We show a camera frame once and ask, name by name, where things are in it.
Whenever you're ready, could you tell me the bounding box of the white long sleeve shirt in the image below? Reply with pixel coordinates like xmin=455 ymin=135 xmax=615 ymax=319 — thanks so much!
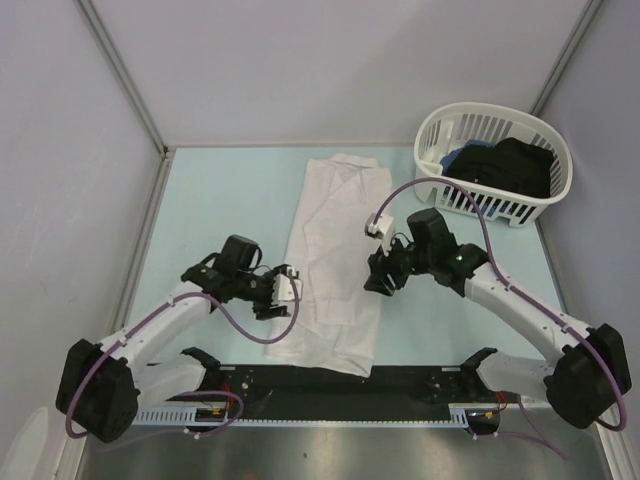
xmin=265 ymin=153 xmax=392 ymax=377

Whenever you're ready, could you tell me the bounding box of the white plastic laundry basket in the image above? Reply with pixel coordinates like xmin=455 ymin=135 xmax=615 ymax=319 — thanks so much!
xmin=414 ymin=102 xmax=573 ymax=227

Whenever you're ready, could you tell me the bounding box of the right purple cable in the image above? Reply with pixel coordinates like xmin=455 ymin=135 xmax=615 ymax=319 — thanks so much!
xmin=374 ymin=177 xmax=630 ymax=459

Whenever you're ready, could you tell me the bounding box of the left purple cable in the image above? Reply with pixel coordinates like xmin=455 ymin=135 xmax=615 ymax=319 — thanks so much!
xmin=64 ymin=279 xmax=306 ymax=441

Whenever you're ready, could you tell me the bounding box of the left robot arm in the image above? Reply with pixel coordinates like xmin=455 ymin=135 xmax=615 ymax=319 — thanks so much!
xmin=55 ymin=235 xmax=303 ymax=443

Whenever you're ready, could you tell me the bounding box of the black shirt in basket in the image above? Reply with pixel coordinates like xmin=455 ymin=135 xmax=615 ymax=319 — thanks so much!
xmin=444 ymin=137 xmax=554 ymax=199

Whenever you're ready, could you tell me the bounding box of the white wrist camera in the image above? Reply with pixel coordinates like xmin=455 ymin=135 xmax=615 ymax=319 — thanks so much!
xmin=272 ymin=265 xmax=303 ymax=303
xmin=364 ymin=212 xmax=396 ymax=256

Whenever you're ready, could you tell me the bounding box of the left aluminium corner post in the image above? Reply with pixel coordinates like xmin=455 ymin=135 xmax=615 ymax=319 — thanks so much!
xmin=74 ymin=0 xmax=170 ymax=156

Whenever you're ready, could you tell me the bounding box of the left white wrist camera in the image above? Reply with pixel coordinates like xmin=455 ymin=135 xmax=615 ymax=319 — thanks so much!
xmin=272 ymin=265 xmax=303 ymax=303

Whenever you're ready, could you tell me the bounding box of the right aluminium corner post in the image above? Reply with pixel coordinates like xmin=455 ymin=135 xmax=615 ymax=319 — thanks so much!
xmin=529 ymin=0 xmax=608 ymax=117

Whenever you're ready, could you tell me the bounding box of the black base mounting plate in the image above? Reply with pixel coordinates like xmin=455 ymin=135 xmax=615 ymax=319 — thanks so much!
xmin=198 ymin=365 xmax=516 ymax=422

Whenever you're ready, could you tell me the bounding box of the blue shirt in basket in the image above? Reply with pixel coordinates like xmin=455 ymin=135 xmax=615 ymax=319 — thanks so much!
xmin=440 ymin=140 xmax=494 ymax=175

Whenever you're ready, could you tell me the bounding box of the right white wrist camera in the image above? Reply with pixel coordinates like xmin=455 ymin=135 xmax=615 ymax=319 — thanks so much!
xmin=364 ymin=212 xmax=396 ymax=256

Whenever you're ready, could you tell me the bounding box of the blue slotted cable duct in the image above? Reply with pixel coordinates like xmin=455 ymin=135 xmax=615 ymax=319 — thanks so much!
xmin=133 ymin=406 xmax=197 ymax=425

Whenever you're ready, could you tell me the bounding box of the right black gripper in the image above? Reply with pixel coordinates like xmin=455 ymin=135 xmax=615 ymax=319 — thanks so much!
xmin=364 ymin=232 xmax=434 ymax=297

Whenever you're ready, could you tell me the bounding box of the aluminium corner post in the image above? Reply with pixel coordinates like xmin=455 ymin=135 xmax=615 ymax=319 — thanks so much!
xmin=529 ymin=0 xmax=608 ymax=117
xmin=74 ymin=0 xmax=170 ymax=156

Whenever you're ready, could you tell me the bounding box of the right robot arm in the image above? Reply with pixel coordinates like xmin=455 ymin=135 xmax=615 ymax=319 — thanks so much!
xmin=364 ymin=208 xmax=632 ymax=429

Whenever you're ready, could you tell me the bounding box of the purple cable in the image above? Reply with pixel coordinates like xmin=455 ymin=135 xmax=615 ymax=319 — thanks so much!
xmin=64 ymin=279 xmax=306 ymax=441
xmin=374 ymin=177 xmax=630 ymax=459

